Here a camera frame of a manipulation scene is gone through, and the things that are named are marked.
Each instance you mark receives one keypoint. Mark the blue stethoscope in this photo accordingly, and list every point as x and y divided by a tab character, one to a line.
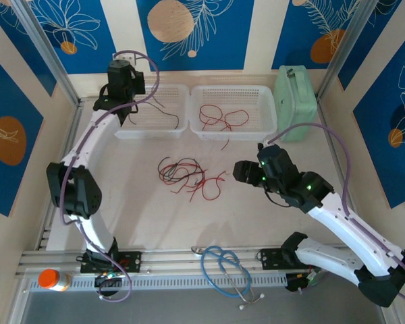
197	250

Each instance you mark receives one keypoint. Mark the black controller board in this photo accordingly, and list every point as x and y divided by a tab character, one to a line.
108	287
300	281

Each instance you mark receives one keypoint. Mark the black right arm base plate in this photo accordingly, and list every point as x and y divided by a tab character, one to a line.
270	260

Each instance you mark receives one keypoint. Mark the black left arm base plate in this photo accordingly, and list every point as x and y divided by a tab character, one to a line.
135	260

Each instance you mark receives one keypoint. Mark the aluminium table edge rails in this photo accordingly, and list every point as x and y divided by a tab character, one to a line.
175	260

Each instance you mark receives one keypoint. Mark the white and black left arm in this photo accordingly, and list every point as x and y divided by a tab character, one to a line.
87	141

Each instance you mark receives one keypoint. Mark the aluminium frame post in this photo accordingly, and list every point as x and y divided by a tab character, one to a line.
47	50
342	50

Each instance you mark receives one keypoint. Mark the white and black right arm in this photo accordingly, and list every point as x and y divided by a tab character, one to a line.
341	229

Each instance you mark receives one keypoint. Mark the white perforated plastic basket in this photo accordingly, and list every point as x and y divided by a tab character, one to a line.
168	91
256	101

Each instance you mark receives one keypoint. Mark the bottle with orange lid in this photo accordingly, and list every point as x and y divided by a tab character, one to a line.
49	278

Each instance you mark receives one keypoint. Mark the mint green zip case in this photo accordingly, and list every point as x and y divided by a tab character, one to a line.
297	101

